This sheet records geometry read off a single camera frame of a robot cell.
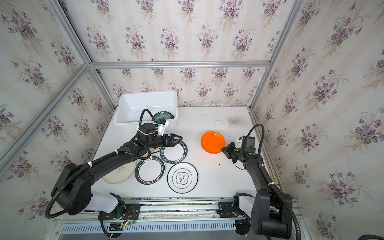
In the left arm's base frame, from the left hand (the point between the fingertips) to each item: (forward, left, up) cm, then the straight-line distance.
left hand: (178, 138), depth 81 cm
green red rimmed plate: (-12, +17, -17) cm, 27 cm away
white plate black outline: (-16, -2, -17) cm, 23 cm away
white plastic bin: (+40, +40, -13) cm, 58 cm away
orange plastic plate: (+2, -20, -7) cm, 22 cm away
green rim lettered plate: (-1, +4, -19) cm, 19 cm away
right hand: (-3, -28, -7) cm, 29 cm away
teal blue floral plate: (+33, +14, -16) cm, 39 cm away
